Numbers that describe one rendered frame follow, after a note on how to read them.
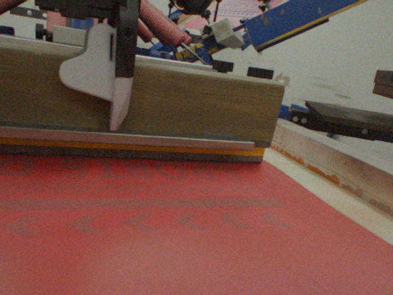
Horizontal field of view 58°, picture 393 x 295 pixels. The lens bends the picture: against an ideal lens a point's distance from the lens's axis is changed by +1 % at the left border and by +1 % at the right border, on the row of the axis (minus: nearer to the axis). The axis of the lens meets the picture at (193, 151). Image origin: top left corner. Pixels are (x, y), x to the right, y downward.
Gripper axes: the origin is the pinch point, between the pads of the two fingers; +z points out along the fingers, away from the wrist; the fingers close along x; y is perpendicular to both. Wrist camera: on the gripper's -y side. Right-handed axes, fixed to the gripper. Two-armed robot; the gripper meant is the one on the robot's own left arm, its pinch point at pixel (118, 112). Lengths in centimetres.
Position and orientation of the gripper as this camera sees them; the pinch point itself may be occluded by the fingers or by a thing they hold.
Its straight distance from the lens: 35.8
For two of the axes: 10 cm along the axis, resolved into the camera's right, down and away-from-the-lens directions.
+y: -9.4, -0.1, -3.5
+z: -1.1, 9.5, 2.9
